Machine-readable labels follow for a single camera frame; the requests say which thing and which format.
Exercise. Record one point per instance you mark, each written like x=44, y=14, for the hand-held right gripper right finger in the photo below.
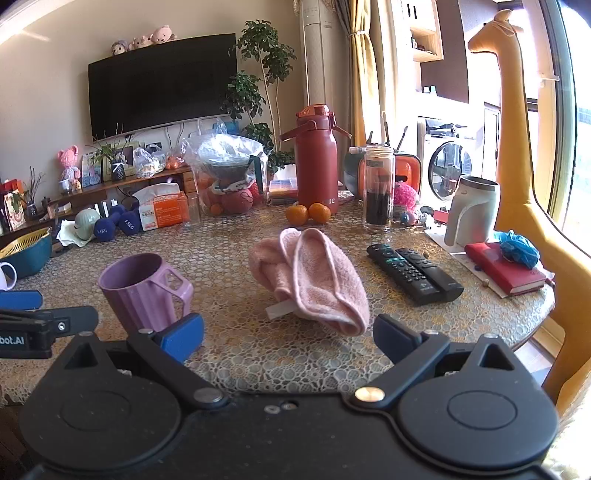
x=395, y=338

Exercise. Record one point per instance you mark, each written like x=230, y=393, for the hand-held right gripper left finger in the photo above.
x=182, y=336

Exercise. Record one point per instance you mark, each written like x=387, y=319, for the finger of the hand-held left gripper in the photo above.
x=21, y=300
x=74, y=317

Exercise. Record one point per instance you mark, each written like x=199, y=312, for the pink fluffy towel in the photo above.
x=314, y=277

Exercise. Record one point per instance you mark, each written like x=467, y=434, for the teal basin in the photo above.
x=32, y=263

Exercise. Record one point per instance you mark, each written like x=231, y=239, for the yellow colander basket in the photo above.
x=23, y=240

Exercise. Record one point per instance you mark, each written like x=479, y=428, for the purple ribbed mug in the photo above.
x=134, y=295

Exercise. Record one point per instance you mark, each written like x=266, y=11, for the black remote control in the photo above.
x=434, y=272
x=397, y=270

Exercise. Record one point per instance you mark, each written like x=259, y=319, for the white cloth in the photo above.
x=67, y=235

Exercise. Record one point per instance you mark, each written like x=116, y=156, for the printed paper bag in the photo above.
x=14, y=212

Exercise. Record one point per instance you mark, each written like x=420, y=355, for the dark vase with twigs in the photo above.
x=31, y=210

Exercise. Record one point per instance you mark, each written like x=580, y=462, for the light green bowl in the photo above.
x=87, y=224

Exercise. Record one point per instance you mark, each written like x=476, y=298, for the blue dumbbell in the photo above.
x=129, y=221
x=106, y=226

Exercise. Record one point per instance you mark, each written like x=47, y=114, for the white paper sheet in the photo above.
x=438, y=240

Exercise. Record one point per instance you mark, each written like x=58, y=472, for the white router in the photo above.
x=105, y=208

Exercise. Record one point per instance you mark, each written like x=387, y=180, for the clear drinking glass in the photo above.
x=194, y=212

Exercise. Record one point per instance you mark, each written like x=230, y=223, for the red notebook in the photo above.
x=503, y=272

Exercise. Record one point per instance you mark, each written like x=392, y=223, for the orange white tissue box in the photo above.
x=168, y=210

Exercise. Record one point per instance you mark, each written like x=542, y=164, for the glass jar with dark contents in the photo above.
x=378, y=207

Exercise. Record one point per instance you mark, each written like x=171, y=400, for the small orange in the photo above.
x=216, y=209

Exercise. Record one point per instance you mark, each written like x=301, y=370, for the pink fluffy toy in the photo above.
x=405, y=196

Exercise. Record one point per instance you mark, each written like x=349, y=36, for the pink bear doll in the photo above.
x=69, y=164

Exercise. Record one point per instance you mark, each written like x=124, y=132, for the grey white mug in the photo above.
x=471, y=212

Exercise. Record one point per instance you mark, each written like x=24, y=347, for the blue picture card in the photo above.
x=91, y=170

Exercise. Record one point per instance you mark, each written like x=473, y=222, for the potted plant in black pot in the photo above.
x=118, y=171

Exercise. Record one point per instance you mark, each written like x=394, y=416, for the wooden television cabinet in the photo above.
x=152, y=177

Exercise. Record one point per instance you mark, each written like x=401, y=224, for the dark green orange case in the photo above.
x=406, y=170

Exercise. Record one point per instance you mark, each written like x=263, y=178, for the plastic bag of snacks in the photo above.
x=147, y=161

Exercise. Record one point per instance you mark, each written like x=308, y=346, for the plastic bag of oranges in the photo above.
x=174, y=161

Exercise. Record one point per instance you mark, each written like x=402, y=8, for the white washing machine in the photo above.
x=450, y=168

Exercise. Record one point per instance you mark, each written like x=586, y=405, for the colourful flat box stack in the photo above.
x=282, y=187

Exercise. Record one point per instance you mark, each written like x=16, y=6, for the red thermos bottle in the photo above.
x=316, y=170

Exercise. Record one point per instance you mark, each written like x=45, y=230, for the bagged bowl of fruit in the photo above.
x=221, y=145

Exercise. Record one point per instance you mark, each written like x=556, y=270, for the blue plastic bag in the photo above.
x=220, y=127

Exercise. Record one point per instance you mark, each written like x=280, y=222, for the yellow giraffe plush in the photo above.
x=517, y=161

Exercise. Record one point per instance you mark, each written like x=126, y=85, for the black television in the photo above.
x=161, y=87

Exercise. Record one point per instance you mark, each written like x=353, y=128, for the yellow curtain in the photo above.
x=364, y=69

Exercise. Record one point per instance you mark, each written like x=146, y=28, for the grey plush toy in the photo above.
x=121, y=47

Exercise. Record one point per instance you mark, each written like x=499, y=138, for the small pink plush toy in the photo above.
x=141, y=42

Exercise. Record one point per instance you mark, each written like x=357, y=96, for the white tower air conditioner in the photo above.
x=323, y=60

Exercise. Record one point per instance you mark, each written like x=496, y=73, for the tall green indoor tree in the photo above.
x=265, y=50

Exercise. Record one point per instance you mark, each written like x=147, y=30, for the yellow photo frame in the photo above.
x=131, y=159

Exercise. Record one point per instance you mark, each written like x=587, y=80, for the wooden wall shelf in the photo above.
x=427, y=55

